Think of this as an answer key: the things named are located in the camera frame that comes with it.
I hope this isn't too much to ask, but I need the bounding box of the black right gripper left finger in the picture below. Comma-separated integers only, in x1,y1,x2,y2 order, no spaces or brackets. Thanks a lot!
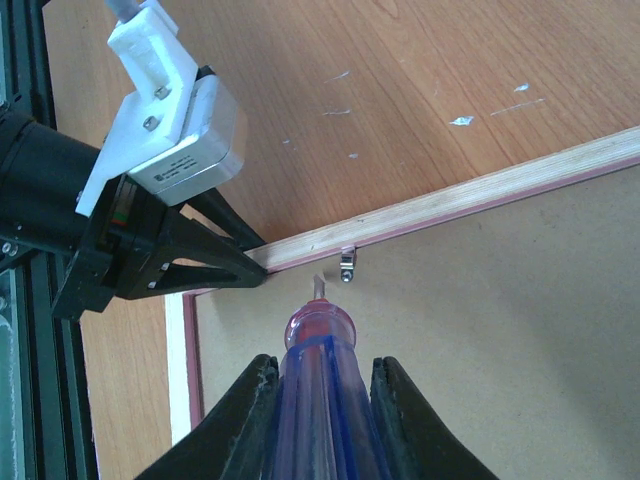
138,354,278,479

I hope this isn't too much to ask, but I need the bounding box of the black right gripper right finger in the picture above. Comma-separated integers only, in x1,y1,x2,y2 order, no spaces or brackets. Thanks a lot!
370,356,496,479

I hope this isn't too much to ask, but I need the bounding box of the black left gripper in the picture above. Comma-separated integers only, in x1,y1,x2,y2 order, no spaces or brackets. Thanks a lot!
52,175,267,320

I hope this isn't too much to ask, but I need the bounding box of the red blue screwdriver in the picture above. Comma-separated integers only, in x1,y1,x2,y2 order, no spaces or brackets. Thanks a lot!
262,276,391,479

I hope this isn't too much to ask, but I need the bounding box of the pink wooden photo frame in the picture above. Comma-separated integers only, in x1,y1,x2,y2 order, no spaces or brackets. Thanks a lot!
165,127,639,450

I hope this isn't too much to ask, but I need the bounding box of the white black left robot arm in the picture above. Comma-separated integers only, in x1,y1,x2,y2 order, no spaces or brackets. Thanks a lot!
1,106,267,320

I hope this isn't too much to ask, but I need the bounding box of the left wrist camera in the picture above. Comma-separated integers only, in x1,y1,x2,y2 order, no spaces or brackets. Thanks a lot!
128,66,248,206

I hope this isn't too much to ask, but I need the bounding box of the metal frame retaining clip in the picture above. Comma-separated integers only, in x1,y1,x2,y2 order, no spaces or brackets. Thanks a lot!
340,247,357,283

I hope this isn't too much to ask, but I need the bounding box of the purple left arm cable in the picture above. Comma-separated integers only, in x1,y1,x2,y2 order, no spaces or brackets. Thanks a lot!
103,0,146,24

